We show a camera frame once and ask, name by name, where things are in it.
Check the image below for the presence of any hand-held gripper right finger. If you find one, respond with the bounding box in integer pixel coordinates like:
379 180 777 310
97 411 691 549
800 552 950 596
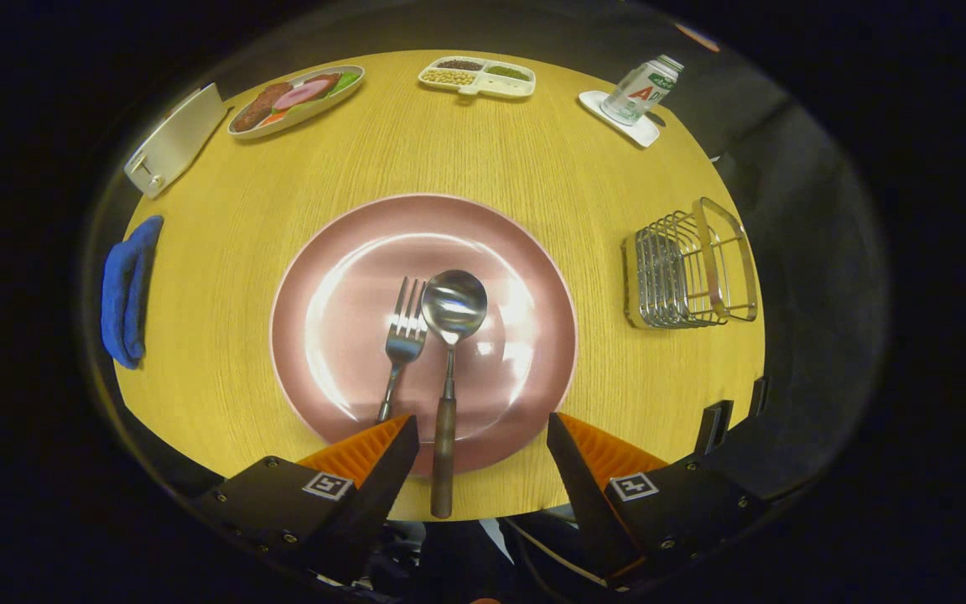
546 411 773 588

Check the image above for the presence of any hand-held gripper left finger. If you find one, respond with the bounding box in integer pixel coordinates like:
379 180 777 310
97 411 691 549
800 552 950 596
195 413 421 586

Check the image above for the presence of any fork with wooden handle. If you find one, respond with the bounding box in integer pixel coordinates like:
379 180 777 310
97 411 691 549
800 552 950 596
376 277 428 424

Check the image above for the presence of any spoon with wooden handle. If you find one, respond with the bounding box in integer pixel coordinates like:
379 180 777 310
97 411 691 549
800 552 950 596
421 269 489 519

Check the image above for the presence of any pink plate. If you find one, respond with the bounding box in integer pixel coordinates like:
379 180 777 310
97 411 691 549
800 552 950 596
270 194 578 477

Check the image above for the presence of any blue cloth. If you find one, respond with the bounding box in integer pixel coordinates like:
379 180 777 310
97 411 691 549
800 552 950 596
101 216 164 370

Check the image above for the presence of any white square coaster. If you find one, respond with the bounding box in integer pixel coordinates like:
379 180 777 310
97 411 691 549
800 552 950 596
579 90 661 148

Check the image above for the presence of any grey food plate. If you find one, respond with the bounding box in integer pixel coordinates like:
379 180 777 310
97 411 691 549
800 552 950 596
227 65 366 140

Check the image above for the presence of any white plastic drink bottle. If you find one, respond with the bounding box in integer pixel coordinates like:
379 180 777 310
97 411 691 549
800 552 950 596
600 55 685 127

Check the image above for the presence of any large brown meat slice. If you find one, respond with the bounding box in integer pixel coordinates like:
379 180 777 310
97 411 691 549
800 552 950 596
231 81 293 133

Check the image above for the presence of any pink ham slice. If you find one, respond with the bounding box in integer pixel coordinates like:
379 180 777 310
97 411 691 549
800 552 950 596
272 80 333 112

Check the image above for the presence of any white toaster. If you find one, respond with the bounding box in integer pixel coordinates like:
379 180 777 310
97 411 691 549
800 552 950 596
123 82 231 200

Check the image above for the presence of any white divided tray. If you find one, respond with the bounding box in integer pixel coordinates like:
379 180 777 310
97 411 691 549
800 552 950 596
418 56 537 100

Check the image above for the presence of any metal wire basket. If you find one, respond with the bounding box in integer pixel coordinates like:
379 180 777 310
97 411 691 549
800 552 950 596
622 197 759 330

